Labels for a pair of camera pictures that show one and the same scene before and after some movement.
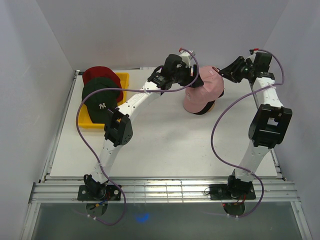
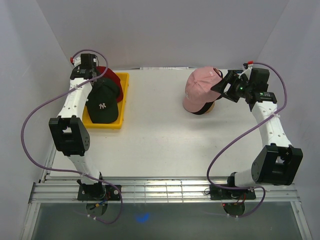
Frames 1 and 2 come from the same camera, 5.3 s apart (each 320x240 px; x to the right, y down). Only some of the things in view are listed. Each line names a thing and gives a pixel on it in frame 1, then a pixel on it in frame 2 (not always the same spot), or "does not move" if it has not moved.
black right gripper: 229,71 → 230,78
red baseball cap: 102,72 does not move
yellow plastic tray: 84,120 does not move
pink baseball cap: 197,99 does not move
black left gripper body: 183,77 → 95,71
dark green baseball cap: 99,102 does not move
